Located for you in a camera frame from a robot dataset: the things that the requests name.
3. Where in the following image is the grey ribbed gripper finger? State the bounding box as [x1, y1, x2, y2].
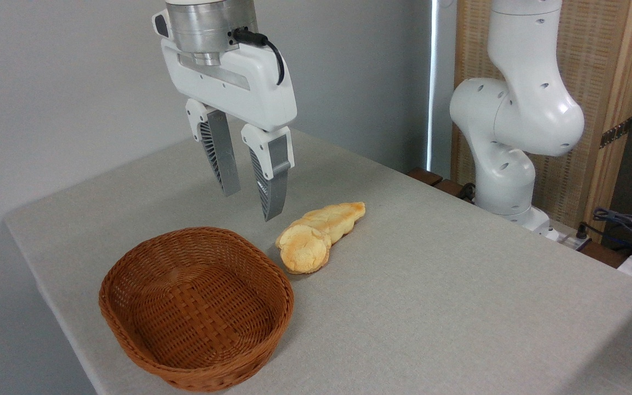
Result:
[241, 123, 295, 222]
[185, 99, 241, 197]

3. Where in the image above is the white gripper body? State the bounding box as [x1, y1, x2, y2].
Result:
[153, 10, 298, 133]

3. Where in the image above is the round knotted bread roll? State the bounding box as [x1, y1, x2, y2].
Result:
[275, 224, 331, 275]

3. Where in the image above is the long braided bread loaf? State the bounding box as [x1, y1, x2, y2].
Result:
[291, 202, 366, 245]

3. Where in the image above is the brown woven wicker basket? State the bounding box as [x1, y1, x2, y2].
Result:
[99, 227, 295, 392]

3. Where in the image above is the grey fabric tablecloth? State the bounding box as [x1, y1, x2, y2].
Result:
[4, 120, 632, 395]

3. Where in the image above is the dark metal screen hinge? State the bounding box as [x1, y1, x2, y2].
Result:
[600, 117, 632, 149]

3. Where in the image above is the wooden folding screen woven panel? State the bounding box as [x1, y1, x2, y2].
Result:
[452, 0, 632, 242]

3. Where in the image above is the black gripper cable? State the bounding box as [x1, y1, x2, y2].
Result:
[232, 27, 285, 86]

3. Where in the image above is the blue-grey cable bundle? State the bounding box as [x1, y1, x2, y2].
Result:
[592, 207, 632, 230]

